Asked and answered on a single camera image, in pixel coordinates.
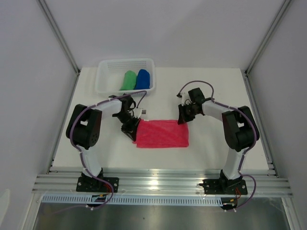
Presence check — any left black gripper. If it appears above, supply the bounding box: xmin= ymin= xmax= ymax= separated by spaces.
xmin=115 ymin=112 xmax=141 ymax=141

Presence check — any pink towel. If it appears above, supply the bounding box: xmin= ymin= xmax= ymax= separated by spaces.
xmin=133 ymin=119 xmax=189 ymax=149

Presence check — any green towel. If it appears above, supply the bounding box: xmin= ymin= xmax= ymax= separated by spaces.
xmin=120 ymin=70 xmax=137 ymax=91

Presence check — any blue towel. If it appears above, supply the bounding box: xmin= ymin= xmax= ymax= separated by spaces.
xmin=134 ymin=69 xmax=150 ymax=90

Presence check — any white plastic basket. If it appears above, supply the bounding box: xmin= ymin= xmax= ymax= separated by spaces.
xmin=94 ymin=58 xmax=156 ymax=96

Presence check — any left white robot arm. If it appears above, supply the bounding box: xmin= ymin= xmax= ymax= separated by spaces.
xmin=66 ymin=94 xmax=146 ymax=192

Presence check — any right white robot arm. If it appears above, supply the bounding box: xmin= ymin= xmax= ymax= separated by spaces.
xmin=177 ymin=88 xmax=260 ymax=194

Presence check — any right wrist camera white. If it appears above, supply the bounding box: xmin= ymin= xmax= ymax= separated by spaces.
xmin=177 ymin=92 xmax=191 ymax=106

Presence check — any aluminium rail frame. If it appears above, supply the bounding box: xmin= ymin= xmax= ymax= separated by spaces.
xmin=32 ymin=167 xmax=293 ymax=197

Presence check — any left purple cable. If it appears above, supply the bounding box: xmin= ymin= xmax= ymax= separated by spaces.
xmin=69 ymin=90 xmax=147 ymax=213

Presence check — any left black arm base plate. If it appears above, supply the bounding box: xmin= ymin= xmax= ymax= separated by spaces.
xmin=76 ymin=176 xmax=119 ymax=193

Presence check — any right aluminium corner post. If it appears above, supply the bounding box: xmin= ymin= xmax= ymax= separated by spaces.
xmin=244 ymin=0 xmax=295 ymax=75

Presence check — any aluminium corner post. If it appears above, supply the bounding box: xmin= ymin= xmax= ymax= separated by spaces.
xmin=37 ymin=0 xmax=81 ymax=75
xmin=244 ymin=0 xmax=295 ymax=75

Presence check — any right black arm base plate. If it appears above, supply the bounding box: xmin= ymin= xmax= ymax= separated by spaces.
xmin=199 ymin=178 xmax=248 ymax=195

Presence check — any white slotted cable duct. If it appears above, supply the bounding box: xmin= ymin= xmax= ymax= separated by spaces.
xmin=41 ymin=194 xmax=223 ymax=207

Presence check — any left aluminium corner post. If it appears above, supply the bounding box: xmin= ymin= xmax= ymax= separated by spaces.
xmin=37 ymin=0 xmax=81 ymax=75

